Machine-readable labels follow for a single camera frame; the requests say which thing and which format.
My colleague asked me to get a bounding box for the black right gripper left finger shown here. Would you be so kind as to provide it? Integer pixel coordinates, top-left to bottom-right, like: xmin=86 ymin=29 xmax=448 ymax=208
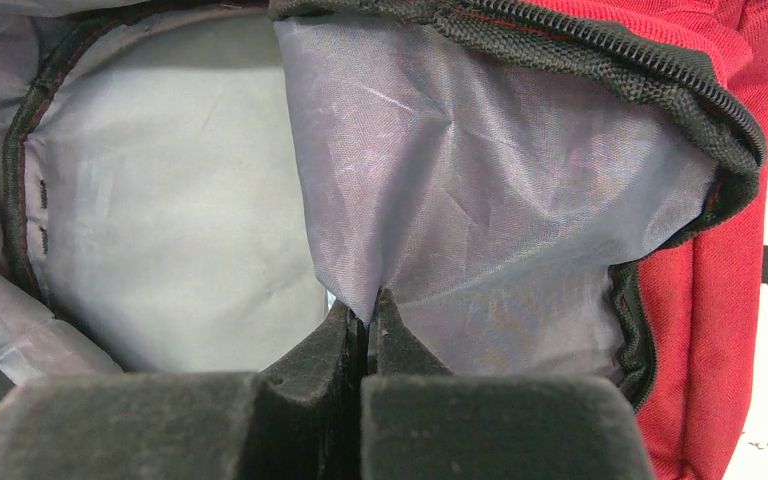
xmin=258 ymin=301 xmax=362 ymax=479

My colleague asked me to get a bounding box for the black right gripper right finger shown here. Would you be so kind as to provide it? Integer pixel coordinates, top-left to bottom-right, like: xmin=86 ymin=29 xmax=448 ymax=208
xmin=366 ymin=288 xmax=453 ymax=376

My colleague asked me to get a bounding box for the red student backpack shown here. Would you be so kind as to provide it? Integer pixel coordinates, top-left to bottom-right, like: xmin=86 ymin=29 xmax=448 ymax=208
xmin=0 ymin=1 xmax=768 ymax=479

